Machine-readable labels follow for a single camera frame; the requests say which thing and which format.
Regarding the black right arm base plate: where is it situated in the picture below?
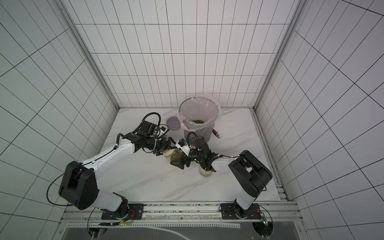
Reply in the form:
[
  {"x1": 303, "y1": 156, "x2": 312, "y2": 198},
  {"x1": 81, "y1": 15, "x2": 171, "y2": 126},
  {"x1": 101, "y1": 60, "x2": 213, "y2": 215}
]
[{"x1": 219, "y1": 202, "x2": 262, "y2": 220}]

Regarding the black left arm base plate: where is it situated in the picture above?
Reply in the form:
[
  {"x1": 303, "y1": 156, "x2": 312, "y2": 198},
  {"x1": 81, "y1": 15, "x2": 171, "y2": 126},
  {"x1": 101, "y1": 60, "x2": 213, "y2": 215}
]
[{"x1": 101, "y1": 203, "x2": 145, "y2": 221}]

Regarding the purple round lid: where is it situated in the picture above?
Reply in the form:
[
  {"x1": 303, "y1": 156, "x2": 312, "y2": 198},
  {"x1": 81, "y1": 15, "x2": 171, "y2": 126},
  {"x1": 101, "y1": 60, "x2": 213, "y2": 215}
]
[{"x1": 166, "y1": 117, "x2": 181, "y2": 131}]

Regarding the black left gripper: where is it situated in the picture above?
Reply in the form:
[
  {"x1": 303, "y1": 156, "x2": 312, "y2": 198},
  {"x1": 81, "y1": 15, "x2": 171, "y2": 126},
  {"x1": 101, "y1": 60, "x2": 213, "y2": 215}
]
[{"x1": 145, "y1": 136, "x2": 180, "y2": 156}]

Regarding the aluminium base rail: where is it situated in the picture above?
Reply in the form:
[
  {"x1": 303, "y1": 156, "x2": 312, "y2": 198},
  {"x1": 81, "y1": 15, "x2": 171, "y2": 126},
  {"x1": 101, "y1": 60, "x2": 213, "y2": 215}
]
[{"x1": 59, "y1": 202, "x2": 304, "y2": 232}]

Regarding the wooden handled metal spatula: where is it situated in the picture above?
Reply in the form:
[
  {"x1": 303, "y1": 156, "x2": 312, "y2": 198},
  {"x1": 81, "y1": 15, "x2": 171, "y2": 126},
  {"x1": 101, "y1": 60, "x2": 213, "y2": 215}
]
[{"x1": 212, "y1": 129, "x2": 221, "y2": 139}]

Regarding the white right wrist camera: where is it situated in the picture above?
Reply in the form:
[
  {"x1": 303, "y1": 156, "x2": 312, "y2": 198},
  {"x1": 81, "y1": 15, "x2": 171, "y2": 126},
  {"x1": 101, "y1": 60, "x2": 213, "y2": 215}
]
[{"x1": 175, "y1": 139, "x2": 191, "y2": 156}]

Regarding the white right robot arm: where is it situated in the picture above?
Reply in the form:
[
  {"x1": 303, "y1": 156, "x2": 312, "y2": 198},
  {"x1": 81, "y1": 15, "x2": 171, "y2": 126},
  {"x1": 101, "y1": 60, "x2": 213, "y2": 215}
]
[{"x1": 170, "y1": 132, "x2": 273, "y2": 218}]

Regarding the grey mesh waste bin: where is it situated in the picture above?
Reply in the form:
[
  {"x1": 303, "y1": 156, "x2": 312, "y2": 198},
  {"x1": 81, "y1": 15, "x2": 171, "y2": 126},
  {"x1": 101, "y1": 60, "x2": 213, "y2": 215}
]
[{"x1": 178, "y1": 96, "x2": 220, "y2": 143}]

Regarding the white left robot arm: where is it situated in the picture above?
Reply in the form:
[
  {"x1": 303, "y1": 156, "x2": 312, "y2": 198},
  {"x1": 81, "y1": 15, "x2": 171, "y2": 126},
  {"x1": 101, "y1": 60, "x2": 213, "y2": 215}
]
[{"x1": 59, "y1": 112, "x2": 174, "y2": 212}]

